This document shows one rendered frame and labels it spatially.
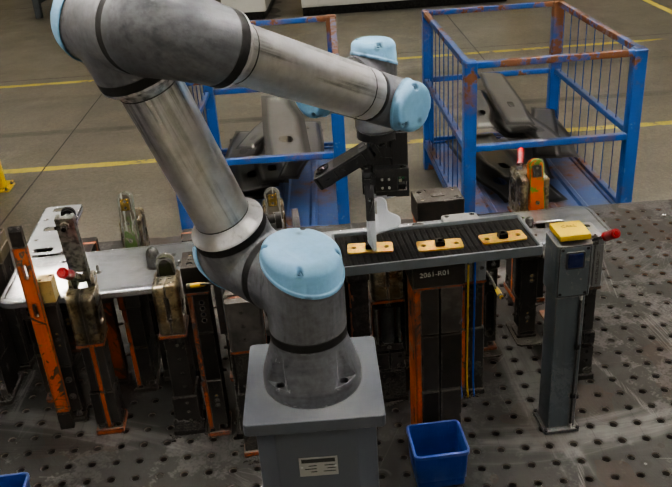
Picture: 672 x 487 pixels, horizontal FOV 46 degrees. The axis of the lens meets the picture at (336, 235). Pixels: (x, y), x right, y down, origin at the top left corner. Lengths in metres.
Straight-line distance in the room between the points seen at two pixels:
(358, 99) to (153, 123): 0.27
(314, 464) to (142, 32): 0.67
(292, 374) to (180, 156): 0.35
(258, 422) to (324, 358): 0.13
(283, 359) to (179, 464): 0.63
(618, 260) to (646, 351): 0.45
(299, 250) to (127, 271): 0.79
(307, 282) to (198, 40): 0.37
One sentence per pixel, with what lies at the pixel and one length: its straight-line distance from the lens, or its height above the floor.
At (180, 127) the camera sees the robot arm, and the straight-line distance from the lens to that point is 1.08.
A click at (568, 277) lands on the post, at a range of 1.57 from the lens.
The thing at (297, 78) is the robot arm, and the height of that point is 1.58.
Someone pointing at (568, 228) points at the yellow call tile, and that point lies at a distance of 1.56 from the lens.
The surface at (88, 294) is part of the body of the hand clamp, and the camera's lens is 1.69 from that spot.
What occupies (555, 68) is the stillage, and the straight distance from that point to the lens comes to 4.88.
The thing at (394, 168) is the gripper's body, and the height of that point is 1.33.
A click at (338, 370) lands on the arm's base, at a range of 1.19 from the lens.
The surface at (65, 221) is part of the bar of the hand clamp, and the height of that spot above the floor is 1.21.
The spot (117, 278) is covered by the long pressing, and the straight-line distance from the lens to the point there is 1.84.
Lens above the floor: 1.84
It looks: 26 degrees down
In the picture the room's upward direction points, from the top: 4 degrees counter-clockwise
